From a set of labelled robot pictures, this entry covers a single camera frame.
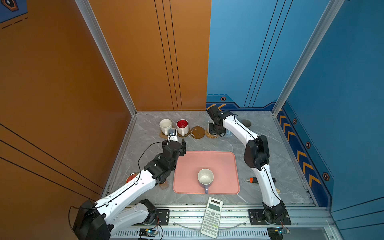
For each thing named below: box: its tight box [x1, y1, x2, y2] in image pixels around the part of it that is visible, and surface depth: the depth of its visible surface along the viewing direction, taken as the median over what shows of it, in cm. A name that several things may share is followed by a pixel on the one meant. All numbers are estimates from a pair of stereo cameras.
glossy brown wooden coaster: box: [190, 126, 206, 139], surface depth 108 cm
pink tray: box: [173, 151, 241, 195], surface depth 88 cm
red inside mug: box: [176, 119, 189, 137], surface depth 102 cm
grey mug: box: [240, 119, 252, 128], surface depth 101 cm
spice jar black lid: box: [159, 178, 169, 190], surface depth 79 cm
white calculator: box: [201, 196, 224, 239], surface depth 74 cm
